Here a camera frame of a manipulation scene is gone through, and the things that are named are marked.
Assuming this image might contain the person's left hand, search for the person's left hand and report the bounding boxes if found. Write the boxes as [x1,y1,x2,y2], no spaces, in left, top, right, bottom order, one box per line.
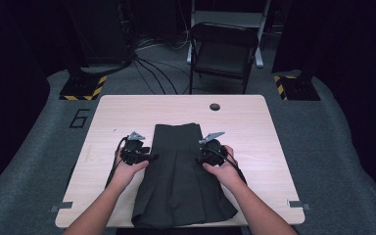
[111,147,150,190]

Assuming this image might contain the bundle of black floor cables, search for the bundle of black floor cables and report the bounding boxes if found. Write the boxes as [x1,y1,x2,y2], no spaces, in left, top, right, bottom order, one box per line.
[131,37,192,96]

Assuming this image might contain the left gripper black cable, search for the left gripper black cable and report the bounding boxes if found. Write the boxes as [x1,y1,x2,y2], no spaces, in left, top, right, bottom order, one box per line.
[105,136,129,190]

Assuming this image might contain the black striped stand base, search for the black striped stand base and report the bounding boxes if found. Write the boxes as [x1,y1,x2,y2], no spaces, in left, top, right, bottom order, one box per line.
[59,75,108,102]
[272,74,321,102]

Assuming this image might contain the person's right hand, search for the person's right hand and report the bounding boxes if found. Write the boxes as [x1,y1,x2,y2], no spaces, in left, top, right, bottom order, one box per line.
[202,145,243,188]

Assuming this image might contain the black cabinet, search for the black cabinet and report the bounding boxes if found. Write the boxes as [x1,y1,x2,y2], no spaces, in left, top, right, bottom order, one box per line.
[63,0,135,67]

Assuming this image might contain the black pleated skirt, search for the black pleated skirt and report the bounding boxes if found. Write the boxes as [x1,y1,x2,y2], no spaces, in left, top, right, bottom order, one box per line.
[130,122,239,229]

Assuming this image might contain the grey tape strip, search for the grey tape strip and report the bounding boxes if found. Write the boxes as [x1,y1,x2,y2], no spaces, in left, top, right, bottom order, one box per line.
[50,201,74,213]
[287,199,311,212]

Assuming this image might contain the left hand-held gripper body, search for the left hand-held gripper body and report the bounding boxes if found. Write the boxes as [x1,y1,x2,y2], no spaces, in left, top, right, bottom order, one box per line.
[120,131,152,166]

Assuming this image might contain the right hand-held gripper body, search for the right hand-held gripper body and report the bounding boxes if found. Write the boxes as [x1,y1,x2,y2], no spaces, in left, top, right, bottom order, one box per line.
[198,131,230,167]

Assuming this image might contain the black folding chair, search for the black folding chair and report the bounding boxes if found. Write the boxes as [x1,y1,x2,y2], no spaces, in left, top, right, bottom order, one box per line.
[188,22,259,95]
[186,0,272,69]

